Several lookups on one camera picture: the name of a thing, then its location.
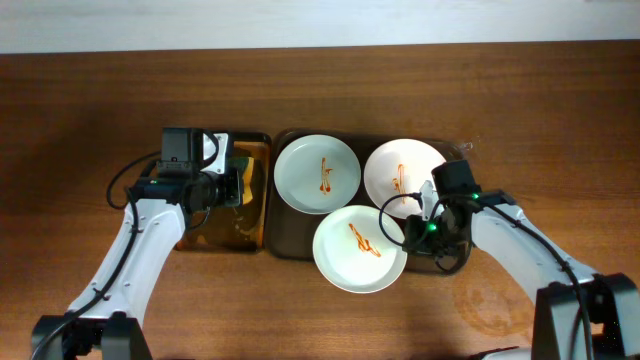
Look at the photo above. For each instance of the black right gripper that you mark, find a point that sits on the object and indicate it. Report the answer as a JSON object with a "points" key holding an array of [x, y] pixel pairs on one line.
{"points": [[417, 237]]}

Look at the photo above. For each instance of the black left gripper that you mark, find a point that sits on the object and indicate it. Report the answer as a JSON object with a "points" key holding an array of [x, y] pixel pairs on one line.
{"points": [[235, 181]]}

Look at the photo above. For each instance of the yellow green sponge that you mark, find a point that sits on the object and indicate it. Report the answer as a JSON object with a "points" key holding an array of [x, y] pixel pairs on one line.
{"points": [[245, 166]]}

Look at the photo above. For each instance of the white plate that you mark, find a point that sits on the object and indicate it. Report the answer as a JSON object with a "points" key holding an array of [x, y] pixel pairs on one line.
{"points": [[399, 166], [359, 250], [317, 174]]}

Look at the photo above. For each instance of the white plate front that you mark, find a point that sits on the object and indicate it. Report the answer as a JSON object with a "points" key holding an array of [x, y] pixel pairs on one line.
{"points": [[359, 250]]}

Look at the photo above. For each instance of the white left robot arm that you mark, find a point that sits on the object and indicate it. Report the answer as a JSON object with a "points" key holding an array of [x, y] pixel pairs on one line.
{"points": [[109, 313]]}

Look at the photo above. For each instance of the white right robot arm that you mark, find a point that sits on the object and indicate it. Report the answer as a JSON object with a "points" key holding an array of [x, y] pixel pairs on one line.
{"points": [[580, 313]]}

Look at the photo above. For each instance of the small black soapy tray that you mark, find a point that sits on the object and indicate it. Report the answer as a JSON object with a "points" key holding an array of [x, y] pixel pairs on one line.
{"points": [[240, 228]]}

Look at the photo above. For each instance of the large brown serving tray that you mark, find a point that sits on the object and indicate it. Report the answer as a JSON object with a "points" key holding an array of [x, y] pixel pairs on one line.
{"points": [[288, 233]]}

